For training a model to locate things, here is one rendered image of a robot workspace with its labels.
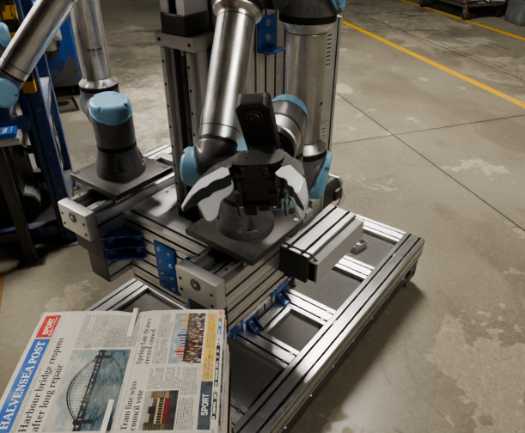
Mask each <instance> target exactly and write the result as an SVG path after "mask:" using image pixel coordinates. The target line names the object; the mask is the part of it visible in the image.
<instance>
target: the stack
mask: <svg viewBox="0 0 525 433"><path fill-rule="evenodd" d="M224 314H225V310H214V309H183V310H152V311H146V312H140V313H139V310H138V308H134V309H133V313H128V312H121V311H71V312H55V313H44V314H43V316H42V318H41V319H40V322H39V324H38V325H37V327H36V328H35V330H34V333H33V335H32V337H31V338H30V340H29V342H28V344H27V347H26V349H25V351H24V352H23V354H22V356H21V359H20V361H19V363H18V364H17V366H16V368H15V371H14V373H13V375H12V377H11V379H10V381H9V384H8V386H7V387H6V389H5V391H4V393H3V397H2V398H1V400H0V433H229V407H230V390H231V379H230V374H229V345H227V334H226V332H227V329H226V322H227V320H225V319H226V315H224Z"/></svg>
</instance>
